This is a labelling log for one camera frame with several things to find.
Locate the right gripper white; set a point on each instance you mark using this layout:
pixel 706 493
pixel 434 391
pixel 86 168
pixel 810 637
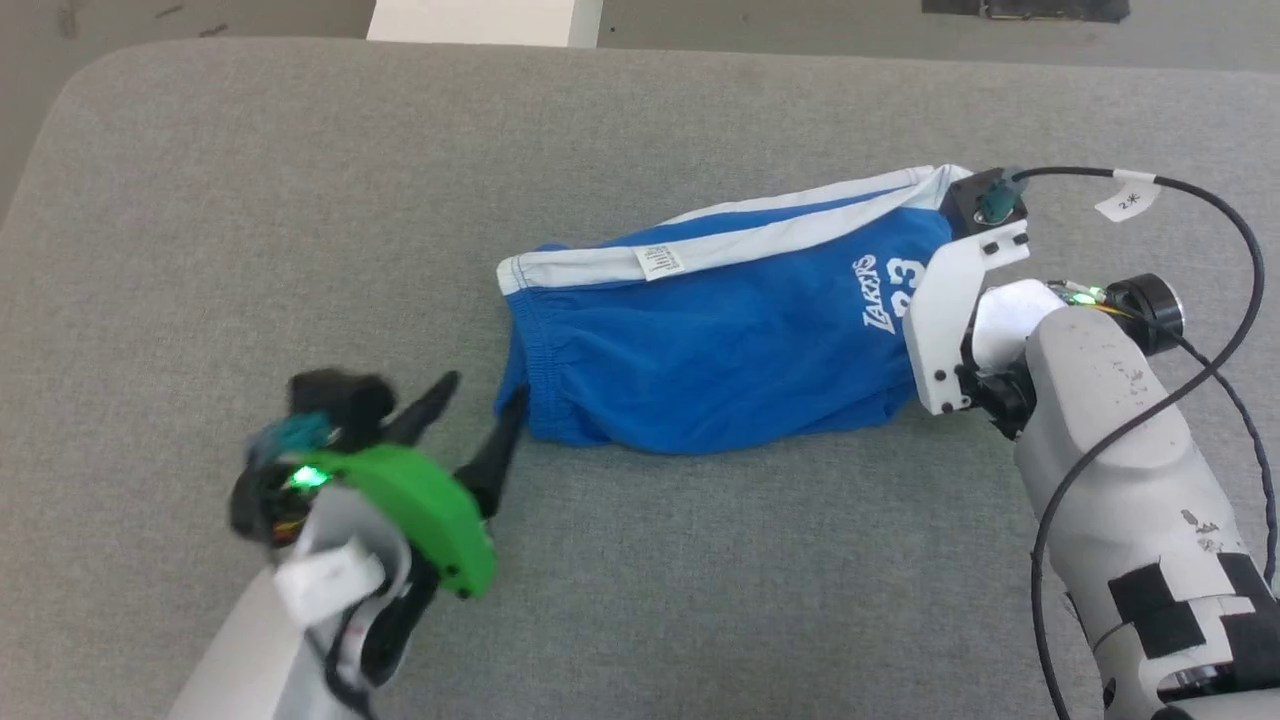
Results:
pixel 940 320

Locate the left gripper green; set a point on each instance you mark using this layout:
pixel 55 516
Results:
pixel 420 500

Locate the blue white basketball shorts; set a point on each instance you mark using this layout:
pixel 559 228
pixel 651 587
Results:
pixel 720 350

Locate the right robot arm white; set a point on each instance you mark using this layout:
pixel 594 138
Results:
pixel 1100 450

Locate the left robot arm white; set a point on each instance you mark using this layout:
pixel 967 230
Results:
pixel 240 660

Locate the left gripper black motor cylinder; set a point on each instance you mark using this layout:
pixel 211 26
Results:
pixel 262 505

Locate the gripper black motor cylinder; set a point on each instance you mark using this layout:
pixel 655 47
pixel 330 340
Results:
pixel 262 505
pixel 1150 310

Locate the right gripper black motor cylinder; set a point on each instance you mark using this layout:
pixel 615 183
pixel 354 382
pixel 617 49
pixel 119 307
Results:
pixel 1150 310

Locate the white tag marked 2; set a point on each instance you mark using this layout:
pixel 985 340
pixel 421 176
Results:
pixel 1128 198

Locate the grey fabric sofa seat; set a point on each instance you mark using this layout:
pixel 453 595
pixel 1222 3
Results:
pixel 700 580

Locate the white rectangular box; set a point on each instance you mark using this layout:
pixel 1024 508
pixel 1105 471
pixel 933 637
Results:
pixel 480 20

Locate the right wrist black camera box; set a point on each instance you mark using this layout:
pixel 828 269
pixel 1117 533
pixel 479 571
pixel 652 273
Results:
pixel 985 205

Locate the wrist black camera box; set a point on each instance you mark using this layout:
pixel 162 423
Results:
pixel 340 405
pixel 985 205

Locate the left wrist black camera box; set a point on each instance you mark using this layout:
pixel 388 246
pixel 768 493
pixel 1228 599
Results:
pixel 340 405

